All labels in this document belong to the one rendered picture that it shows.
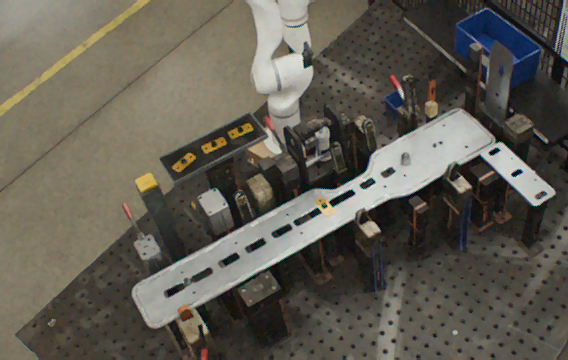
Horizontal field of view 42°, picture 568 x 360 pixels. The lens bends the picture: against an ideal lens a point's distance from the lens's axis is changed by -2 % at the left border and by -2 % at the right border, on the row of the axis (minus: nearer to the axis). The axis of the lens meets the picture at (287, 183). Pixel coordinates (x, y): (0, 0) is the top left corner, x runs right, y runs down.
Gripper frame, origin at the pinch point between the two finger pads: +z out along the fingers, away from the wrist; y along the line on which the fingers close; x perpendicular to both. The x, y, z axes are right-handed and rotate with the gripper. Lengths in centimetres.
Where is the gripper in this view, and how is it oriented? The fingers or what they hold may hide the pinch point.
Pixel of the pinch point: (300, 56)
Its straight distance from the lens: 242.2
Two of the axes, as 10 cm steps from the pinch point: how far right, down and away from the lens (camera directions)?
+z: 1.2, 6.2, 7.7
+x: 8.6, -4.6, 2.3
